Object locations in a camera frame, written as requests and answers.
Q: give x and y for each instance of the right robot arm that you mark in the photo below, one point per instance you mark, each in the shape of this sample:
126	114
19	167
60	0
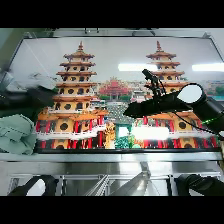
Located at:
208	107

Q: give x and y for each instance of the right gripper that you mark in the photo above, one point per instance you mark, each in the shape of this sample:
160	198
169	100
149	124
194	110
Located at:
140	109

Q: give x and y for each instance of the pale green garment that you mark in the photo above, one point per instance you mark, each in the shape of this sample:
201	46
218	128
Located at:
16	133

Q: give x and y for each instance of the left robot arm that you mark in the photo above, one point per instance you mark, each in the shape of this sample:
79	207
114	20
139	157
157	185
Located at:
40	96

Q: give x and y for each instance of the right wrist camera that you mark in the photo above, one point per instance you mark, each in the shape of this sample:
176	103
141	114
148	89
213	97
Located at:
149	75

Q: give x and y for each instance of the silver frame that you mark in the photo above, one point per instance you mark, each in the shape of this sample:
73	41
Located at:
100	166

